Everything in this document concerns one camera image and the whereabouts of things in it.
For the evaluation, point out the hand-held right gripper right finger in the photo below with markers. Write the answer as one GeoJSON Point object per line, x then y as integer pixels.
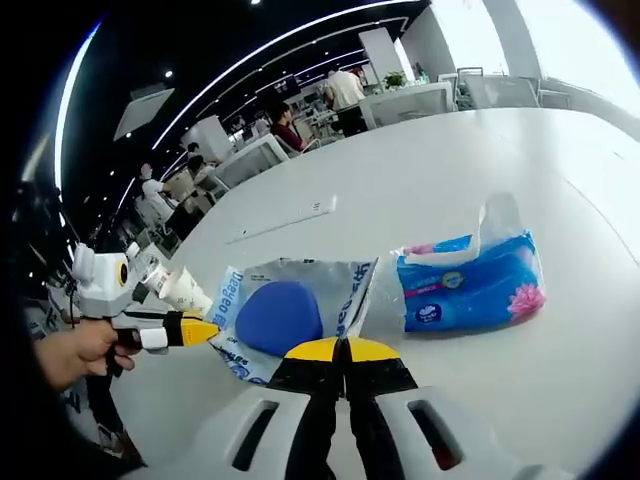
{"type": "Point", "coordinates": [385, 400]}

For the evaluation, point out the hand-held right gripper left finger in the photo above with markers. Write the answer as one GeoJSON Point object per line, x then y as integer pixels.
{"type": "Point", "coordinates": [300, 410]}

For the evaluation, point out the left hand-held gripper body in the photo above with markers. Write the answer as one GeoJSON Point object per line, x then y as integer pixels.
{"type": "Point", "coordinates": [100, 285]}

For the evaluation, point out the white paper cup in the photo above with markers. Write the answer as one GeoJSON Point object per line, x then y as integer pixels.
{"type": "Point", "coordinates": [187, 295]}

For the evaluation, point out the clear plastic water bottle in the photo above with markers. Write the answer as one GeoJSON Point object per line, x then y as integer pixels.
{"type": "Point", "coordinates": [147, 267]}

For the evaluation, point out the silver blue plastic bag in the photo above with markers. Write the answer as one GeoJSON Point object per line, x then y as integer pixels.
{"type": "Point", "coordinates": [340, 285]}

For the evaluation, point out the blue tissue pack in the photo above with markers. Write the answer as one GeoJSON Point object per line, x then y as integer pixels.
{"type": "Point", "coordinates": [465, 295]}

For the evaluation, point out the person's left hand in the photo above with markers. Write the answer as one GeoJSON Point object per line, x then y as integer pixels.
{"type": "Point", "coordinates": [75, 350]}

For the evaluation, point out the white mesh office chair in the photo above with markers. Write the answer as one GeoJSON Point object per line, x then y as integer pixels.
{"type": "Point", "coordinates": [212, 187]}

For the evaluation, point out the white built-in power strip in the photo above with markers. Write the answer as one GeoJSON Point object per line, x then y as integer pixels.
{"type": "Point", "coordinates": [300, 215]}

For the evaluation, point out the ceiling air vent panel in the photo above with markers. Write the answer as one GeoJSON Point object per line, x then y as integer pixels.
{"type": "Point", "coordinates": [145, 112]}

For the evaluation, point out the white table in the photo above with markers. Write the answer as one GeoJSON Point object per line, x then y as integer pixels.
{"type": "Point", "coordinates": [450, 165]}

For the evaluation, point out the green potted plant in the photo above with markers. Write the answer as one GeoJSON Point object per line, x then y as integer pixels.
{"type": "Point", "coordinates": [395, 80]}

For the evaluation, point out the grey mesh office chair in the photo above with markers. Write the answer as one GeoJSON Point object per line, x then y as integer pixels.
{"type": "Point", "coordinates": [500, 90]}

